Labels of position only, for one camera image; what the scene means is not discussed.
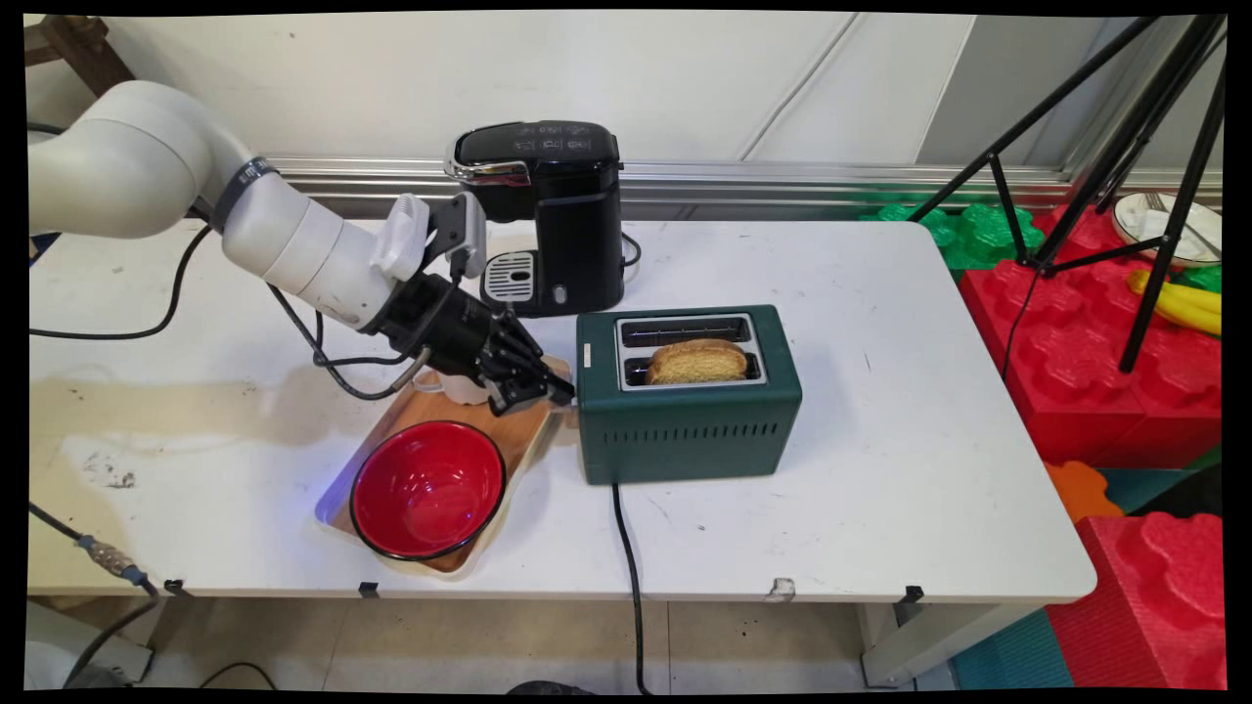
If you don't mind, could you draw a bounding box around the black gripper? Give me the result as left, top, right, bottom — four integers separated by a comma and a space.
367, 271, 576, 415

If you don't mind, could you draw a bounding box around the brown bread slice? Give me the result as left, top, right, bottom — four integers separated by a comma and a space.
644, 337, 753, 386

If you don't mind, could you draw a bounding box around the white enamel mug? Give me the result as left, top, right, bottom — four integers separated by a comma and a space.
410, 369, 492, 408

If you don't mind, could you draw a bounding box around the wooden serving tray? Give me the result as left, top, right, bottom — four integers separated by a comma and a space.
314, 354, 574, 579

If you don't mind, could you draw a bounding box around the red bowl with black rim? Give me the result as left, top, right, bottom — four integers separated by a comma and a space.
349, 419, 509, 563

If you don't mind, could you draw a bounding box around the black coffee machine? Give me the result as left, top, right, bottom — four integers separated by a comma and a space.
444, 120, 628, 320

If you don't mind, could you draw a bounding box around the green two-slot toaster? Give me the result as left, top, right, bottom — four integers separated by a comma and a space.
575, 304, 805, 487

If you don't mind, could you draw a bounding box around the green foam block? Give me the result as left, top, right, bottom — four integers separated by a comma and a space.
860, 201, 1049, 272

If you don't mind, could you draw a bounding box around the brown wooden stand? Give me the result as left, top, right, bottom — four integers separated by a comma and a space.
24, 14, 136, 97

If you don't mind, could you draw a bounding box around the large red foam block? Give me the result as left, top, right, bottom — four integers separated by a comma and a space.
958, 203, 1225, 469

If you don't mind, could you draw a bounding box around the orange foam piece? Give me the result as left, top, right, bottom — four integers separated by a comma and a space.
1044, 461, 1127, 525

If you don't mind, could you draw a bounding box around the teal floor mat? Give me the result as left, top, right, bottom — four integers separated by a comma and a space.
952, 608, 1076, 691

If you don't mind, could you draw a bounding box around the white plate with cutlery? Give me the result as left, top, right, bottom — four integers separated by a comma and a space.
1112, 191, 1225, 269

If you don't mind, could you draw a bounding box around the teal foam block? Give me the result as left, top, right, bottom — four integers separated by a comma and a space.
1099, 466, 1225, 518

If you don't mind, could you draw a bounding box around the yellow toy banana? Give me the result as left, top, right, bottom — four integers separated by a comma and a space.
1127, 269, 1225, 338

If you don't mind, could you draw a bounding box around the black tripod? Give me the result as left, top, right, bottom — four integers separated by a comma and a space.
909, 14, 1230, 375

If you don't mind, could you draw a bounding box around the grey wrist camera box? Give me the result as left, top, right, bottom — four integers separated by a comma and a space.
425, 192, 489, 282

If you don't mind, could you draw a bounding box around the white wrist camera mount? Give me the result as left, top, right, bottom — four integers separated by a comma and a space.
369, 193, 432, 286

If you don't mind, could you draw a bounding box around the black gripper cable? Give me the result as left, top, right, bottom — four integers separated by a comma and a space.
266, 284, 433, 403

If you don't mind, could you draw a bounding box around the black toaster power cable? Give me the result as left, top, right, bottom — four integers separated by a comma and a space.
610, 482, 653, 695

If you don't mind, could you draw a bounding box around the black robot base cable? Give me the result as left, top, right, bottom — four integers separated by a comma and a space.
27, 122, 214, 342

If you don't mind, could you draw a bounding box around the black cable with metal connector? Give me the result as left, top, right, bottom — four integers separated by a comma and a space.
26, 501, 161, 687

